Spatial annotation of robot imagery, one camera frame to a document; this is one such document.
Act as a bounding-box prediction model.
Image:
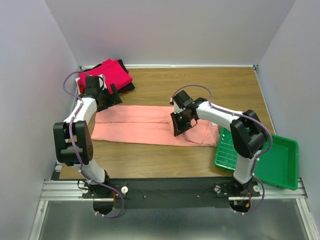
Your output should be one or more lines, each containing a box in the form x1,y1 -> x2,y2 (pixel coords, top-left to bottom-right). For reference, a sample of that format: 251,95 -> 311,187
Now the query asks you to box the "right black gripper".
170,110 -> 193,136

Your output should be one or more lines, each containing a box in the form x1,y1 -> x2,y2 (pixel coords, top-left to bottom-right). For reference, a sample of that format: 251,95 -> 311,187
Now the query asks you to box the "salmon pink t-shirt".
91,105 -> 220,147

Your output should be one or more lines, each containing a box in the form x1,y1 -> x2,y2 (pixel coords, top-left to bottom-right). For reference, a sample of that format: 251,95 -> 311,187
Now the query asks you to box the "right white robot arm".
170,90 -> 272,196

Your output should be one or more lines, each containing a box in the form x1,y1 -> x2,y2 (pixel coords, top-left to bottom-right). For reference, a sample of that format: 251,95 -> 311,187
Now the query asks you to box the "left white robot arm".
53,74 -> 122,198

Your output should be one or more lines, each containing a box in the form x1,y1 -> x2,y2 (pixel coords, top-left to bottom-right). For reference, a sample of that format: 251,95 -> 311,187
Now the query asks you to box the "folded magenta t-shirt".
78,58 -> 133,95

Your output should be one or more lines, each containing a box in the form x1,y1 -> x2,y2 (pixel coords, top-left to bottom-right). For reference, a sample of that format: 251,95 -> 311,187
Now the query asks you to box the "folded red white t-shirt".
75,77 -> 85,95

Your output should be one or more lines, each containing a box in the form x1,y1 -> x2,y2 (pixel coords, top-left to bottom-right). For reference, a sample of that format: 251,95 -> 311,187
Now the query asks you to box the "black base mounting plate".
77,177 -> 261,218

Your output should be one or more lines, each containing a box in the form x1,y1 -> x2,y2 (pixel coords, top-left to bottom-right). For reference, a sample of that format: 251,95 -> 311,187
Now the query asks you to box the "green plastic tray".
214,127 -> 299,191

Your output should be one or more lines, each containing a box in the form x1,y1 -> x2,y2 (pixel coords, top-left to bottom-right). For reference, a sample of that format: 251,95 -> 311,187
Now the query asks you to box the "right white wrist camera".
170,98 -> 183,114

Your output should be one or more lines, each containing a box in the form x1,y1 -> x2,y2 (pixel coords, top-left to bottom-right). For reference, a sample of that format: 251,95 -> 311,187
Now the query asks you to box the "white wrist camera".
170,98 -> 183,114
98,74 -> 108,90

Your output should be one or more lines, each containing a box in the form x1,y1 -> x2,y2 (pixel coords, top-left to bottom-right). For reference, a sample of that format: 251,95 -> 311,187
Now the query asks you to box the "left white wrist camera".
98,74 -> 108,90

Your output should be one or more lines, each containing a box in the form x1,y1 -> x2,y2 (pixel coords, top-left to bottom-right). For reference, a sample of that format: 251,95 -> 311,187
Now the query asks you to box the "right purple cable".
170,84 -> 274,216

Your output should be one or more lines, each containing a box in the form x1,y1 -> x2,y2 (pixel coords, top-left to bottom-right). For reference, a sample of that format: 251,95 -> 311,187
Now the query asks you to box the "purple cable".
62,71 -> 126,219
170,84 -> 274,216

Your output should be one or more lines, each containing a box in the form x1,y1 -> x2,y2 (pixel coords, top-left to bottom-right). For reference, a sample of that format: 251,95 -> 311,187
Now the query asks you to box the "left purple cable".
62,71 -> 126,219

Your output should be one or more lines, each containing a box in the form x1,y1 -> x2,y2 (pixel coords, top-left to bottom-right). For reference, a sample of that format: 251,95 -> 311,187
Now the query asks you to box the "aluminium table frame rail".
30,64 -> 320,240

